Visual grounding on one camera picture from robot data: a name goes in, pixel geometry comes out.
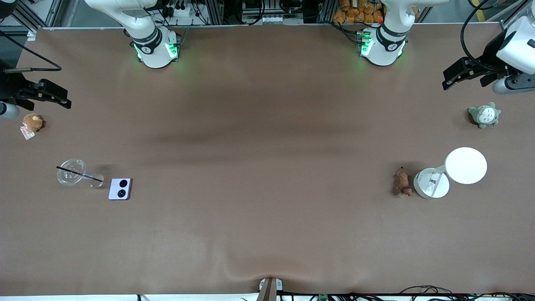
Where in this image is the lilac flip phone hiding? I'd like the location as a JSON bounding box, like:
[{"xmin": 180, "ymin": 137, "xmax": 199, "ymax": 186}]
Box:
[{"xmin": 108, "ymin": 178, "xmax": 133, "ymax": 201}]

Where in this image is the brown lion statue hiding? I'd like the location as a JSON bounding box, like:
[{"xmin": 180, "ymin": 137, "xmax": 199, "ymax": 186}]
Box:
[{"xmin": 394, "ymin": 166, "xmax": 413, "ymax": 197}]

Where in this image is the brown plush toy with tag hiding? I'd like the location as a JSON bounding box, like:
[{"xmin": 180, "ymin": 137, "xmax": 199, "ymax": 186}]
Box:
[{"xmin": 20, "ymin": 113, "xmax": 44, "ymax": 140}]

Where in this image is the grey totoro plush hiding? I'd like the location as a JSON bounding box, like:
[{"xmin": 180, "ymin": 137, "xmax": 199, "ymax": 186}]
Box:
[{"xmin": 467, "ymin": 102, "xmax": 501, "ymax": 129}]

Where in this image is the clear plastic cup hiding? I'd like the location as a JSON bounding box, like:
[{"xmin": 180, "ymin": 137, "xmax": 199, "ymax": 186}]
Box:
[{"xmin": 56, "ymin": 158, "xmax": 105, "ymax": 189}]

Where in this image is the black straw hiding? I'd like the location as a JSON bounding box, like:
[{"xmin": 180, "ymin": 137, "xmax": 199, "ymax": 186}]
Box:
[{"xmin": 56, "ymin": 166, "xmax": 104, "ymax": 183}]

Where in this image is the white desk lamp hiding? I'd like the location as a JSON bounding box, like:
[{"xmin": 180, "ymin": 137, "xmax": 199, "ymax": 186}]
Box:
[{"xmin": 413, "ymin": 147, "xmax": 488, "ymax": 199}]

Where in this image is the orange plush toy pile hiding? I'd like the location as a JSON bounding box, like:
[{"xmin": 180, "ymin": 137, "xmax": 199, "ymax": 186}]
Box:
[{"xmin": 333, "ymin": 0, "xmax": 385, "ymax": 24}]

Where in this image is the white power strip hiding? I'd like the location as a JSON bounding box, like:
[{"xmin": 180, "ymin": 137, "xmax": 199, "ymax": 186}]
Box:
[{"xmin": 161, "ymin": 0, "xmax": 198, "ymax": 17}]

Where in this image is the grey metal rack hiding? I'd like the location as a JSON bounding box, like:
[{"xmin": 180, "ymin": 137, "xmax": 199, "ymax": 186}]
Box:
[{"xmin": 242, "ymin": 0, "xmax": 304, "ymax": 25}]

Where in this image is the aluminium frame rail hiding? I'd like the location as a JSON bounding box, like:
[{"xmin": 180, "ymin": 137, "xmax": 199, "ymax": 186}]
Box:
[
  {"xmin": 0, "ymin": 0, "xmax": 63, "ymax": 31},
  {"xmin": 499, "ymin": 0, "xmax": 535, "ymax": 32}
]

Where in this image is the black cable bundle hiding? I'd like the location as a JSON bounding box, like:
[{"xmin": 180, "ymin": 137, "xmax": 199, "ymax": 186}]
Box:
[{"xmin": 399, "ymin": 286, "xmax": 535, "ymax": 301}]

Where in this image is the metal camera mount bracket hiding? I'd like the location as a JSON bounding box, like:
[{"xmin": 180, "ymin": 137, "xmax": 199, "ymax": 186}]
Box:
[{"xmin": 258, "ymin": 277, "xmax": 283, "ymax": 301}]

